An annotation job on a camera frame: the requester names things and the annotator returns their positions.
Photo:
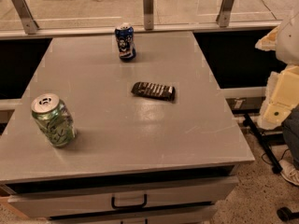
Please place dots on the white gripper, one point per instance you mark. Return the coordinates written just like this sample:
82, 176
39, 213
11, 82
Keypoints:
289, 42

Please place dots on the green soda can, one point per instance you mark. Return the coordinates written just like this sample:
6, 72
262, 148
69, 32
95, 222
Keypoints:
53, 119

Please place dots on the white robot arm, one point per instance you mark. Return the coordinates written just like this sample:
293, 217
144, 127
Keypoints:
287, 49

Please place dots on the blue soda can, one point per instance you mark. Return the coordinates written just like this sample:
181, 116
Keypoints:
124, 35

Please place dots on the person's jeans leg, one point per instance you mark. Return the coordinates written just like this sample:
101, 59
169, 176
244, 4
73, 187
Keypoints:
291, 135

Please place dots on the black chair base leg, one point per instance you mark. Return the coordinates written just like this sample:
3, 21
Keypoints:
276, 168

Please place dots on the white sneaker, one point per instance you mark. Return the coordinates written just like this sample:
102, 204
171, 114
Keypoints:
289, 172

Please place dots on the dark striped snack bar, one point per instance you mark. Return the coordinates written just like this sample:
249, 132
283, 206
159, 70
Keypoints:
154, 91

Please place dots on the black chair caster wheel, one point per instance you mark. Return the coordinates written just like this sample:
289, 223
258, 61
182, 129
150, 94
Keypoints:
286, 214

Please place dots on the grey lower drawer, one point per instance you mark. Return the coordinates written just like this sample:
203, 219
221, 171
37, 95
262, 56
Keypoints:
175, 215

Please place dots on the grey drawer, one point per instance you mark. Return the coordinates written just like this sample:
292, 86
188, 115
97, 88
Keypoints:
97, 200
175, 215

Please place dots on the grey upper drawer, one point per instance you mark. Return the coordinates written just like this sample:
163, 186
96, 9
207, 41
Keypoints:
97, 200

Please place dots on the right metal railing bracket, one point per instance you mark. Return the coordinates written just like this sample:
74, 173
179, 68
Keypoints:
223, 18

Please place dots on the metal railing bracket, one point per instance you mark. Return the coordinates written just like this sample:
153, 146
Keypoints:
148, 8
29, 25
223, 18

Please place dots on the middle metal railing bracket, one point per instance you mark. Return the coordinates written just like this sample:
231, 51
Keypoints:
148, 8

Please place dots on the black drawer handle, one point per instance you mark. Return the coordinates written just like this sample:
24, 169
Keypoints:
129, 202

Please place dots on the left metal railing bracket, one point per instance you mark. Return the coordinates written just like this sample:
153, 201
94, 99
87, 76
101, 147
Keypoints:
29, 25

